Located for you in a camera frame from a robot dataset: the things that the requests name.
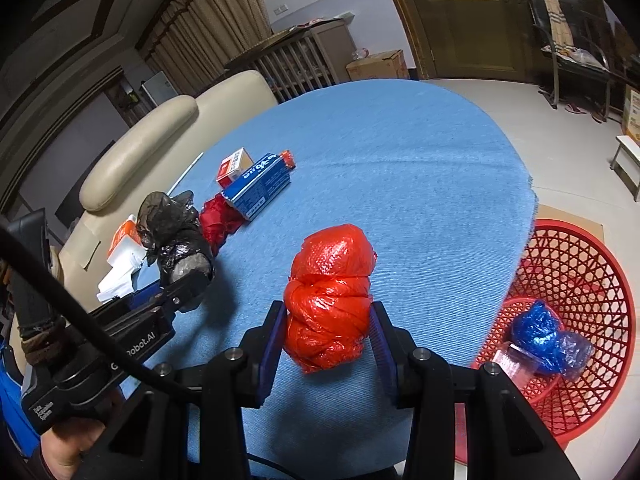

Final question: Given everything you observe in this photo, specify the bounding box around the person's left hand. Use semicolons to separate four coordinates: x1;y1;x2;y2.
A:
39;417;108;480

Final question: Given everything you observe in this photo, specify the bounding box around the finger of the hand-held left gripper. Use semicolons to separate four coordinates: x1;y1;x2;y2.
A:
107;272;217;333
89;282;166;318

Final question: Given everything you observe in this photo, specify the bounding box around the brown cardboard box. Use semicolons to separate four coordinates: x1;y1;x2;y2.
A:
346;50;410;82

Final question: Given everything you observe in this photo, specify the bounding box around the blue plastic bag bundle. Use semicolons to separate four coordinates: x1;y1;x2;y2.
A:
511;300;596;376

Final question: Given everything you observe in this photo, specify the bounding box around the wooden slatted crib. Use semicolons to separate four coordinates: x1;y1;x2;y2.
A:
225;17;358;103

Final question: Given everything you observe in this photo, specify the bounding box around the clear plastic container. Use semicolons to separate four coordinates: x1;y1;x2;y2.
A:
492;340;541;386

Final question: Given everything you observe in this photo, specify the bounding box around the flat cardboard sheet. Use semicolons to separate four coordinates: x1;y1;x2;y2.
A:
532;204;606;246

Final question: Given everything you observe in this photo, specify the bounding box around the black cable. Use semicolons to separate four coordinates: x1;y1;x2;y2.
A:
0;217;203;401

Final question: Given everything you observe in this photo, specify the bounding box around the red and white small box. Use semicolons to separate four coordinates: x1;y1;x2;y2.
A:
216;147;256;190

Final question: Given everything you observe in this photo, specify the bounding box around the wooden door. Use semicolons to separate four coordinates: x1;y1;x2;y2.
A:
375;0;541;83

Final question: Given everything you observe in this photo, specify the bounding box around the blue garment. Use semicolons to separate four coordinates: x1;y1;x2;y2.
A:
0;355;42;456

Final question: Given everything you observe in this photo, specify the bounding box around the small crumpled red plastic bag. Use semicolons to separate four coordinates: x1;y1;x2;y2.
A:
199;195;246;256

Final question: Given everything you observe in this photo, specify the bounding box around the brown curtain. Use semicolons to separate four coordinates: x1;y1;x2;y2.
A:
137;0;273;98

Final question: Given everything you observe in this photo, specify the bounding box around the beige leather sofa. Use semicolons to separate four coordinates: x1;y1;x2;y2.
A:
10;70;278;371

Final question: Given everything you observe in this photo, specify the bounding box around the red plastic bag bundle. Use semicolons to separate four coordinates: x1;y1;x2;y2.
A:
283;223;378;375

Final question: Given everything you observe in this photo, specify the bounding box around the white thin stick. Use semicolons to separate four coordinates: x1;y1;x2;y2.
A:
166;152;205;196

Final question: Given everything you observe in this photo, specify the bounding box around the orange printed carton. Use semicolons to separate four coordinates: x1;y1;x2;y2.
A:
620;85;640;143

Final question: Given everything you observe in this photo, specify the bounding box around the red plastic mesh basket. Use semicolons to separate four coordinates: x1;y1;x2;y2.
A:
452;219;640;466

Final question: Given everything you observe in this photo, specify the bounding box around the orange tissue pack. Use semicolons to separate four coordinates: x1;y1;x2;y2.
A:
106;214;146;266

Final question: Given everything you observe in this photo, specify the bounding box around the white panel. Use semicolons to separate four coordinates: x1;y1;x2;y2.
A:
141;71;177;111

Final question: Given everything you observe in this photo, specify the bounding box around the black plastic bag bundle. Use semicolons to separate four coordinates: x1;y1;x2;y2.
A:
136;190;217;286

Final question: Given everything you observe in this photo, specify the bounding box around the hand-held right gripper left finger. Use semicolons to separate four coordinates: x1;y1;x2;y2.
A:
82;300;291;480

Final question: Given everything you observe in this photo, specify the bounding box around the white tissue paper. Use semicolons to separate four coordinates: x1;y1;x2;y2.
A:
96;240;143;303

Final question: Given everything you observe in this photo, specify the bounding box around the blue tablecloth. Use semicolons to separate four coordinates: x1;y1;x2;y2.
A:
120;79;538;480

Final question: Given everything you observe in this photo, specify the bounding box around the white stool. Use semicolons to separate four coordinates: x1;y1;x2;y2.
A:
610;135;640;196

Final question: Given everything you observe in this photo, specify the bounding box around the blue cardboard box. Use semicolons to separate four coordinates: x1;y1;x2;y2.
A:
220;152;292;222

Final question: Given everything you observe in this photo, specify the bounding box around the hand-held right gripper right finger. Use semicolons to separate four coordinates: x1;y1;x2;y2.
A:
369;301;576;480

